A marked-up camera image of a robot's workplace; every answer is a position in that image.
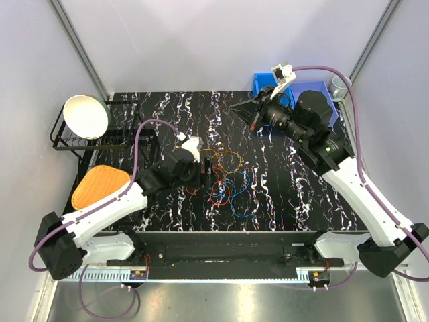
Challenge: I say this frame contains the blue plastic bin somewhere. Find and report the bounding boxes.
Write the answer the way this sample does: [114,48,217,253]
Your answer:
[252,72,279,128]

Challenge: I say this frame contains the purple robot hose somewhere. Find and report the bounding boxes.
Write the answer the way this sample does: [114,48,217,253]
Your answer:
[27,119,187,319]
[290,64,429,291]

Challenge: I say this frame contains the white ceramic mug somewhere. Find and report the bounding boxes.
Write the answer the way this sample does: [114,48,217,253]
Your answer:
[329,76,352,103]

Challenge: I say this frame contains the yellow cable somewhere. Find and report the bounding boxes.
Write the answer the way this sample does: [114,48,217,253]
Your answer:
[170,144,245,174]

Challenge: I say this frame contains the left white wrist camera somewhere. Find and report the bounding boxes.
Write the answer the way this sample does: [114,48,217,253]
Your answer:
[176,132,204,162]

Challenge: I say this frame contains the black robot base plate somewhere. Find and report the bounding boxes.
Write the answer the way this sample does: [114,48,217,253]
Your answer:
[107,231,352,282]

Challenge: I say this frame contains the black wire dish rack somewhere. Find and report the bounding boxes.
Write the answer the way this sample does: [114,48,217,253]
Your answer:
[50,99,143,172]

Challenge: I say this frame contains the right purple robot hose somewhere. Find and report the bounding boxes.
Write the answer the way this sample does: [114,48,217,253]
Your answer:
[290,64,429,291]

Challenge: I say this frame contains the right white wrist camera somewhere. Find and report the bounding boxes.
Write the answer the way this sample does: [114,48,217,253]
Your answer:
[270,64,296,100]

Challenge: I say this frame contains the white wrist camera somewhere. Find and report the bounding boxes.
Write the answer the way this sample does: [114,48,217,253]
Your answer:
[270,64,296,100]
[176,132,204,162]

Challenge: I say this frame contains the blue cable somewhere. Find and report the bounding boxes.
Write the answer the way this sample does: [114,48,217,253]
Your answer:
[214,170,259,219]

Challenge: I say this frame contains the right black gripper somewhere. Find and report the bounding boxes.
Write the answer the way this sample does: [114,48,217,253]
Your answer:
[229,85,309,145]

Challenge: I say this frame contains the white round bowl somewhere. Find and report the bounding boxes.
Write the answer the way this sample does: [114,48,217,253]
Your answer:
[62,95,111,139]

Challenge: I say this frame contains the lavender plastic tray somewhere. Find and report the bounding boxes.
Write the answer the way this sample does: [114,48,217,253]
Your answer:
[290,80,339,127]

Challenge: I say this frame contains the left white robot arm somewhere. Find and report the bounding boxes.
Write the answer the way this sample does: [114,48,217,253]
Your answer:
[29,149,215,280]

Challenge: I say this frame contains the left purple robot hose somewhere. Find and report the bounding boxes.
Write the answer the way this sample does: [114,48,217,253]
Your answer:
[27,119,187,319]

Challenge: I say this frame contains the orange woven basket tray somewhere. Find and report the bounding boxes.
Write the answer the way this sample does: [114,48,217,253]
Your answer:
[71,165,131,210]

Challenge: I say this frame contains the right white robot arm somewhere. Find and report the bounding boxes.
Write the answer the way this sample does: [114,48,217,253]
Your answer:
[231,87,428,278]

